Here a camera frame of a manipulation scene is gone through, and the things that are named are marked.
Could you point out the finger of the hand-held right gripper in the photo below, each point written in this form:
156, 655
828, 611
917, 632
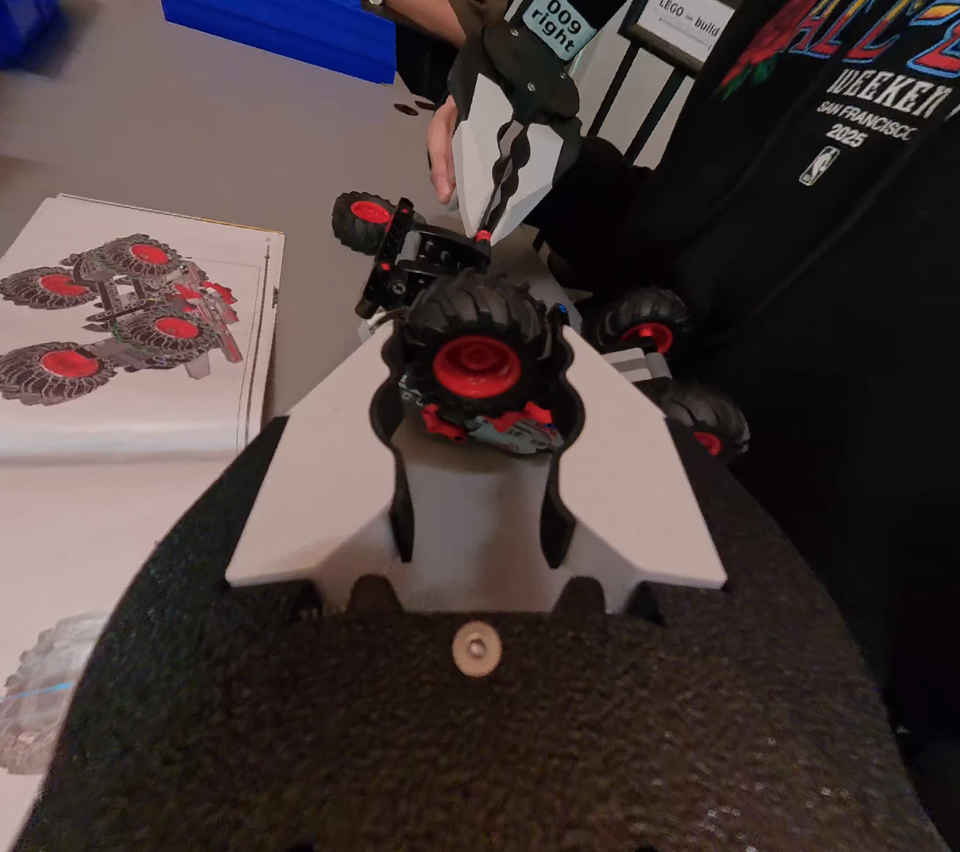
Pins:
540, 162
476, 147

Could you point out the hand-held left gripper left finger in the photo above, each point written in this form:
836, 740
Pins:
315, 492

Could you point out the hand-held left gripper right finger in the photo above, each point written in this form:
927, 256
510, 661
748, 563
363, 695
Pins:
637, 492

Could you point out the toy brick monster truck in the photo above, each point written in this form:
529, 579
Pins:
442, 252

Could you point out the small black wheel red hub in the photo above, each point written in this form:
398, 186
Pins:
472, 301
370, 213

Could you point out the person's right hand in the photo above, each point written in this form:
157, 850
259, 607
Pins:
441, 155

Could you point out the blue bin with marker tag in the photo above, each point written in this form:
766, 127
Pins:
300, 35

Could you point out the open instruction booklet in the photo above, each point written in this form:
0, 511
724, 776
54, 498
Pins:
112, 417

